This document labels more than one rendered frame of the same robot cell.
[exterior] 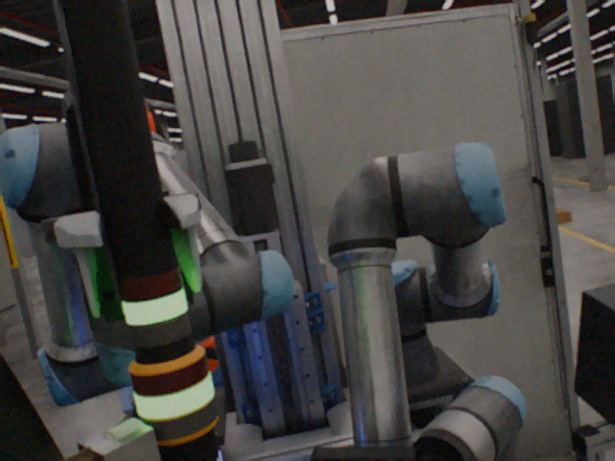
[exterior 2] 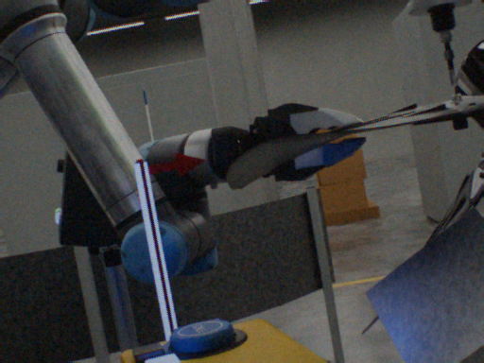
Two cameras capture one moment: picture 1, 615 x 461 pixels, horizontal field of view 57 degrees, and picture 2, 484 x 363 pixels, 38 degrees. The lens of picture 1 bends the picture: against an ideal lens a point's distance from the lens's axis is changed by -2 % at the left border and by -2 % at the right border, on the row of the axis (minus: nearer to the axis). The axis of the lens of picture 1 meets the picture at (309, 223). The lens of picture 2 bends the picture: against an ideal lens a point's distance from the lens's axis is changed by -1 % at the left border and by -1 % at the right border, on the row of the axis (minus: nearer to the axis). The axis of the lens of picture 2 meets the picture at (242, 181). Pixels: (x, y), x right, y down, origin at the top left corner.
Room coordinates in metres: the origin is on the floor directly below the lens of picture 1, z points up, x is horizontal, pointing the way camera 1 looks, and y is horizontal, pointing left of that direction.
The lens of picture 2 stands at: (0.59, 0.84, 1.19)
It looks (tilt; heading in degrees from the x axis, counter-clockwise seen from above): 3 degrees down; 268
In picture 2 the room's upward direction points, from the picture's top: 10 degrees counter-clockwise
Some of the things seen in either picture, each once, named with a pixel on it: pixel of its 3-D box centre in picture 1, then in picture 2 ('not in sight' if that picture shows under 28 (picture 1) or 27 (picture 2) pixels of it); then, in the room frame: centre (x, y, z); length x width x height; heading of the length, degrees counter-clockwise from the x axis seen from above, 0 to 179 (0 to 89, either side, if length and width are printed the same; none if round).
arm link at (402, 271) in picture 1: (396, 296); not in sight; (1.15, -0.15, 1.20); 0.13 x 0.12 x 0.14; 77
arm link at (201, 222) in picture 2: not in sight; (184, 234); (0.64, -0.14, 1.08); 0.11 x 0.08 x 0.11; 77
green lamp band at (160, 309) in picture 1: (155, 304); not in sight; (0.31, 0.09, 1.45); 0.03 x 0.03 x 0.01
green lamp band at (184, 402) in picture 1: (174, 391); not in sight; (0.31, 0.09, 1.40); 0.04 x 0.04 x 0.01
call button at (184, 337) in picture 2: not in sight; (202, 339); (0.61, 0.41, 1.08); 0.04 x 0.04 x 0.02
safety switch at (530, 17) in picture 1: (526, 43); not in sight; (2.36, -1.00, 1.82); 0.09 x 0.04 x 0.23; 102
